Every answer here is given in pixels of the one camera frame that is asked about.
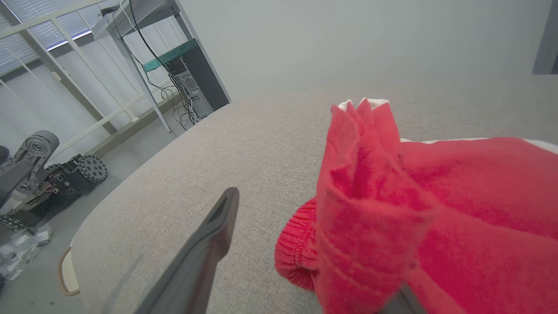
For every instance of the grey fabric sofa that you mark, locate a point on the grey fabric sofa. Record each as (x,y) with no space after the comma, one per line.
(218,152)

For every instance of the dark computer tower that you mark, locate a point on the dark computer tower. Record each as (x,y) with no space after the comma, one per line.
(205,83)

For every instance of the white metal railing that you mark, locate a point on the white metal railing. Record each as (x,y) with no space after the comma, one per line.
(87,61)

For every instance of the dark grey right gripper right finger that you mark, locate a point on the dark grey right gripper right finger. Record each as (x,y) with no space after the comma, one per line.
(405,303)

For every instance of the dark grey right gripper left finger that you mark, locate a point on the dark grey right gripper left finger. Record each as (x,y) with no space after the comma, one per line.
(196,266)

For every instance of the white window blinds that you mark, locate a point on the white window blinds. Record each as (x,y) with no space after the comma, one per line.
(17,52)

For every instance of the white metal desk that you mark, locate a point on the white metal desk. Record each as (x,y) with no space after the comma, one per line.
(144,8)

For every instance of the dark grey pillar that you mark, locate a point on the dark grey pillar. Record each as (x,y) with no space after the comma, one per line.
(547,35)

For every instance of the grey metal desk frame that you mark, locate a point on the grey metal desk frame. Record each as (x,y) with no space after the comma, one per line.
(174,93)

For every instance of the clear plastic wrap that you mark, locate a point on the clear plastic wrap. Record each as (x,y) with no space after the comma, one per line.
(22,250)

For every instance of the red shorts with white trim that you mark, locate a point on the red shorts with white trim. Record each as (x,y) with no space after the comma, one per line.
(414,209)

